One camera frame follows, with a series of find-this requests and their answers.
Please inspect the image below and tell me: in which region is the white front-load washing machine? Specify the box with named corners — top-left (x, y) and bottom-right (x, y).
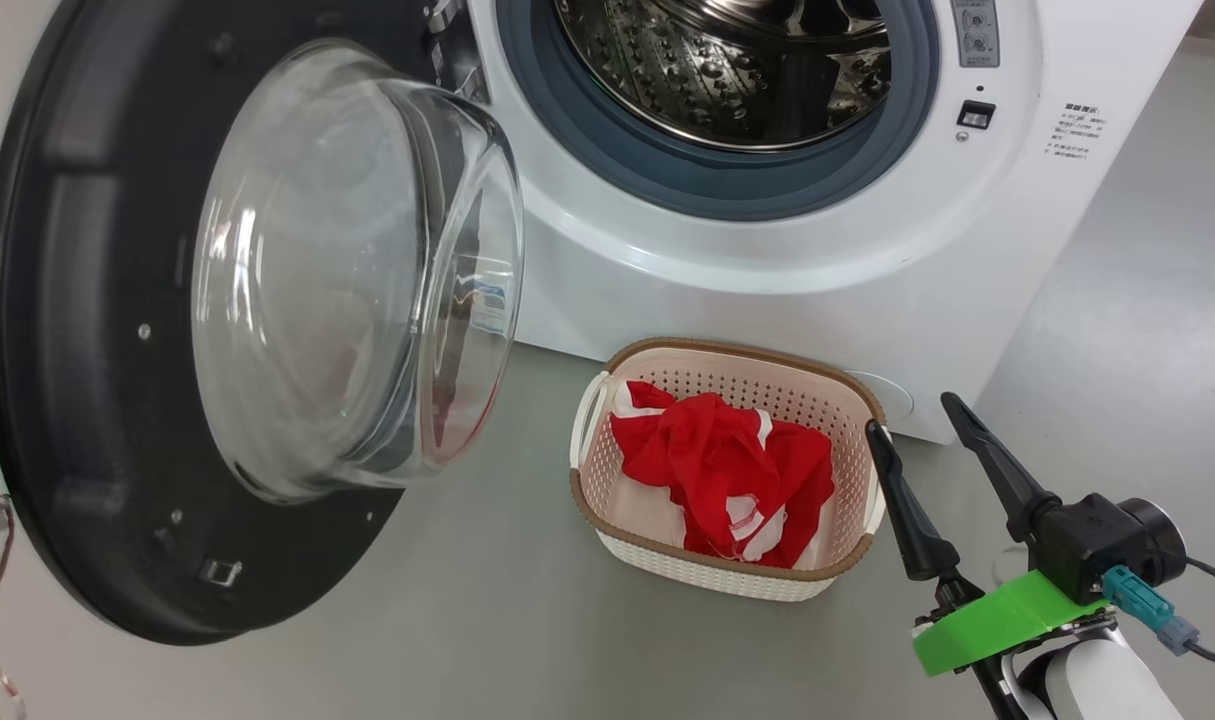
top-left (427, 0), bottom-right (1205, 446)

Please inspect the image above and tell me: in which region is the round filter cover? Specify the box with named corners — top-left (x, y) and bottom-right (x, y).
top-left (847, 370), bottom-right (914, 429)

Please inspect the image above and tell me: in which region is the teal connector camera cable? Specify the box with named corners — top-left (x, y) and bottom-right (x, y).
top-left (1102, 565), bottom-right (1215, 671)

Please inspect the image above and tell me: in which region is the black glass washing machine door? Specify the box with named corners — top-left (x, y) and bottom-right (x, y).
top-left (0, 0), bottom-right (526, 647)

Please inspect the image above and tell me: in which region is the white perforated laundry basket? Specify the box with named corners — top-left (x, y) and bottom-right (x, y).
top-left (569, 337), bottom-right (888, 603)

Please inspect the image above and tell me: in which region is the red and white garment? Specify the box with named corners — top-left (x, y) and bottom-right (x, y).
top-left (610, 380), bottom-right (836, 569)

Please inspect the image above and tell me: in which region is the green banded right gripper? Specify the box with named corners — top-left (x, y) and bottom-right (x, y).
top-left (865, 392), bottom-right (1108, 720)

